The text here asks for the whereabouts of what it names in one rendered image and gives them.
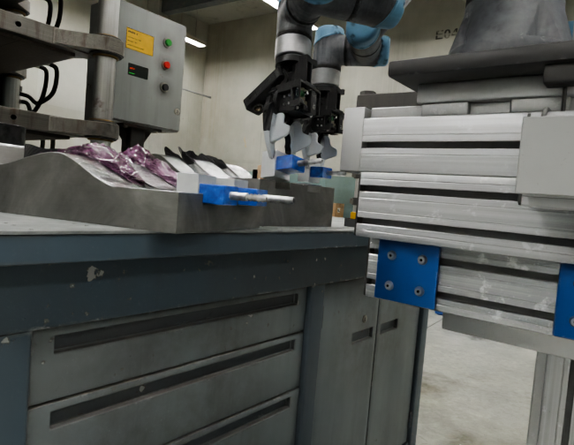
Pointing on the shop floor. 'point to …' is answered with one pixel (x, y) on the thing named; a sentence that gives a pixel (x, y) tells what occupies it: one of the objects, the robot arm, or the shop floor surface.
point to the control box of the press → (144, 74)
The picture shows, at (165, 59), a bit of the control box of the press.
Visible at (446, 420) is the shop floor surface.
